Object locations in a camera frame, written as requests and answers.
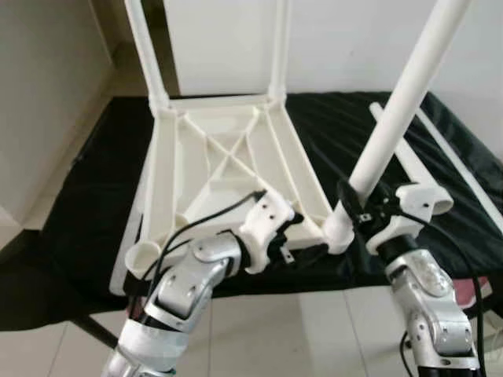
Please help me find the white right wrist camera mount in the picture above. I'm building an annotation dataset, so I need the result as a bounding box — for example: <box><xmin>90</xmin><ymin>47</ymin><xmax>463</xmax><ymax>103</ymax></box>
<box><xmin>365</xmin><ymin>183</ymin><xmax>441</xmax><ymax>256</ymax></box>

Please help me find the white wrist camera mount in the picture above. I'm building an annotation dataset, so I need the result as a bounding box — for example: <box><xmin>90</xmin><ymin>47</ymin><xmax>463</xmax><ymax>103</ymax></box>
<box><xmin>365</xmin><ymin>183</ymin><xmax>441</xmax><ymax>256</ymax></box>
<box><xmin>237</xmin><ymin>191</ymin><xmax>298</xmax><ymax>276</ymax></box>

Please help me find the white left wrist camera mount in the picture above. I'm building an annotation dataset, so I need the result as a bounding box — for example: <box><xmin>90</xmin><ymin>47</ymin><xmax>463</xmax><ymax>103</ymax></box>
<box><xmin>237</xmin><ymin>191</ymin><xmax>298</xmax><ymax>276</ymax></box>

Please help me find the white plastic table leg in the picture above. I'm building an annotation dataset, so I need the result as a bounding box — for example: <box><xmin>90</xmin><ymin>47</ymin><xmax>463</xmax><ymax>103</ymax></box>
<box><xmin>269</xmin><ymin>0</ymin><xmax>293</xmax><ymax>103</ymax></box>
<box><xmin>124</xmin><ymin>0</ymin><xmax>170</xmax><ymax>111</ymax></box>
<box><xmin>369</xmin><ymin>102</ymin><xmax>457</xmax><ymax>213</ymax></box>
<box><xmin>348</xmin><ymin>0</ymin><xmax>472</xmax><ymax>197</ymax></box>

